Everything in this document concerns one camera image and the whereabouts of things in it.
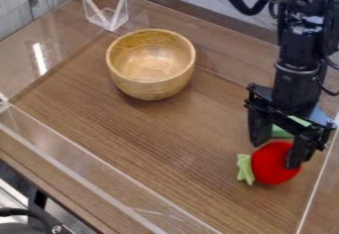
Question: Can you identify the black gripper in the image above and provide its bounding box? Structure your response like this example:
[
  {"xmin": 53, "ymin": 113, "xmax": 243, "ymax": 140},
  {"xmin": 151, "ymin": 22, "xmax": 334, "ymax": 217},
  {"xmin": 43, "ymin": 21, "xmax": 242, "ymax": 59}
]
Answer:
[{"xmin": 246, "ymin": 62, "xmax": 338, "ymax": 170}]

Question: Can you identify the red plush fruit green stem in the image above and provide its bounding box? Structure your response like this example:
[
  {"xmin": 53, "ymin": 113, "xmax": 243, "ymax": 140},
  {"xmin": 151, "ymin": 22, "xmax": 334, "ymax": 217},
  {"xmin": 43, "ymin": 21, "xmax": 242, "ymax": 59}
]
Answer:
[{"xmin": 236, "ymin": 141, "xmax": 300, "ymax": 185}]

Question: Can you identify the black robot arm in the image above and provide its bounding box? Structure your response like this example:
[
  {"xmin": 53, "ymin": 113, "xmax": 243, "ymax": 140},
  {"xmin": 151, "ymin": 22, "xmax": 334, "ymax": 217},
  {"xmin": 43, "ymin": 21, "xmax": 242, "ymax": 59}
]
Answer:
[{"xmin": 246, "ymin": 0, "xmax": 339, "ymax": 170}]

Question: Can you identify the green rectangular block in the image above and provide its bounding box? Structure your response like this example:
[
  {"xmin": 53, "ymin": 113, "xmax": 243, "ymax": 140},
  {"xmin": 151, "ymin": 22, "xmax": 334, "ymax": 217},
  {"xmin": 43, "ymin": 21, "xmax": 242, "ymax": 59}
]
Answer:
[{"xmin": 271, "ymin": 116, "xmax": 310, "ymax": 138}]

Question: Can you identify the wooden bowl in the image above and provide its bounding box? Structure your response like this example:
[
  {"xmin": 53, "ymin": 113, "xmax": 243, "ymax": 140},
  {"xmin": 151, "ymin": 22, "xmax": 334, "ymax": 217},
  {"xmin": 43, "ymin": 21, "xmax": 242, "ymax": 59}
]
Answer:
[{"xmin": 105, "ymin": 29, "xmax": 196, "ymax": 100}]

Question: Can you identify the clear acrylic tray wall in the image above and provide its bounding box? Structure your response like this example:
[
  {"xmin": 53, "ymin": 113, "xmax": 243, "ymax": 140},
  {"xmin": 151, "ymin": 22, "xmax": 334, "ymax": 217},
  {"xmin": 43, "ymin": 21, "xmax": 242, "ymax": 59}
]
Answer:
[{"xmin": 0, "ymin": 94, "xmax": 223, "ymax": 234}]

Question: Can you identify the clear acrylic corner bracket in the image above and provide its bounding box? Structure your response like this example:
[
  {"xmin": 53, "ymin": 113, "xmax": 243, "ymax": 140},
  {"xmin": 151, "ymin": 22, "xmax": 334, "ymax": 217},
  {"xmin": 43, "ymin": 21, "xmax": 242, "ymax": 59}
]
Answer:
[{"xmin": 83, "ymin": 0, "xmax": 128, "ymax": 32}]

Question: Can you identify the black table leg bracket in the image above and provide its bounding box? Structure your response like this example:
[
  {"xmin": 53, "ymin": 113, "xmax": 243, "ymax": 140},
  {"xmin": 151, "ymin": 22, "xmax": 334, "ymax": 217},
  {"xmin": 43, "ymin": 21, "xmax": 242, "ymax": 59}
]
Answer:
[{"xmin": 28, "ymin": 189, "xmax": 76, "ymax": 234}]

